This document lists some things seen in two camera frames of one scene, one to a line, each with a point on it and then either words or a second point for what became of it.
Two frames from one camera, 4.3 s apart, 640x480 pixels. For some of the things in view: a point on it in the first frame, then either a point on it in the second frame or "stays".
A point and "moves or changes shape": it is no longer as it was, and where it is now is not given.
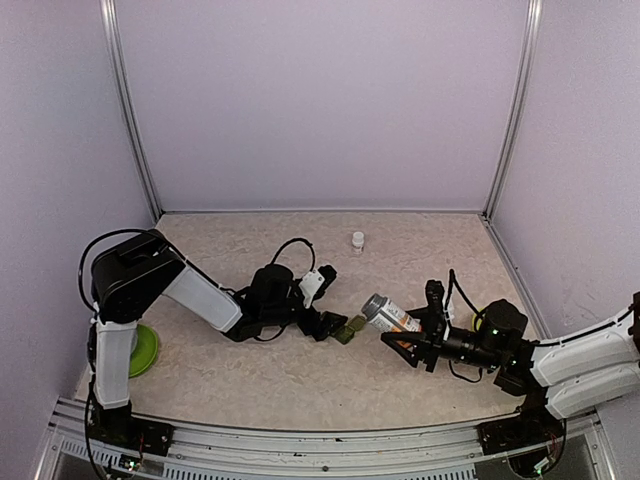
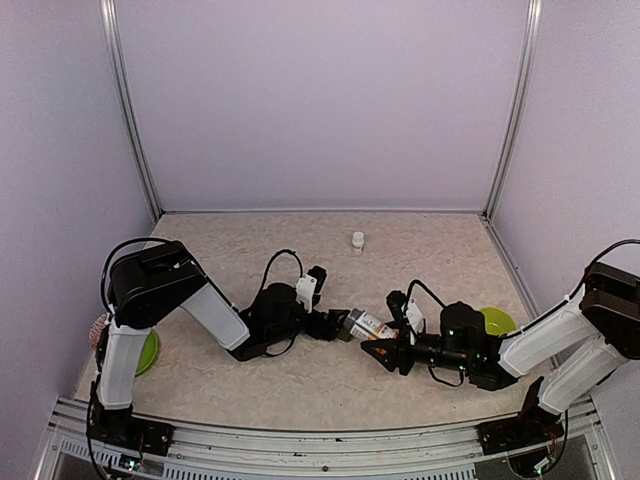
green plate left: (144, 351) stays
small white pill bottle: (358, 242) stays
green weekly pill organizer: (346, 333) stays
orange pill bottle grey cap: (388, 316) moves or changes shape
